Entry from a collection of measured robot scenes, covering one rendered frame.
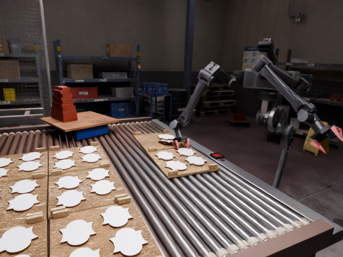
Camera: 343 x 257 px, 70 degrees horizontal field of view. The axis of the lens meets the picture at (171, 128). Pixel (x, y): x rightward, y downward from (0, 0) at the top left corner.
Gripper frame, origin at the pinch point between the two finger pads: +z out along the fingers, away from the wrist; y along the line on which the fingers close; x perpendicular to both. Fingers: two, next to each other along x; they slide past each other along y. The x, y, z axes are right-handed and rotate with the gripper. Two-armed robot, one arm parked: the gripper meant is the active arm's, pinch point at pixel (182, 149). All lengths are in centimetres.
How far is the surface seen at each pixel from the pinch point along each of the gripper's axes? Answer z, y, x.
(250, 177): 32, 22, -37
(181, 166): 16.7, -13.7, -22.6
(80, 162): 0, -71, 1
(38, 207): 27, -91, -35
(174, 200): 36, -31, -43
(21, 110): -91, -122, 109
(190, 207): 41, -26, -49
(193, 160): 12.6, -2.0, -17.0
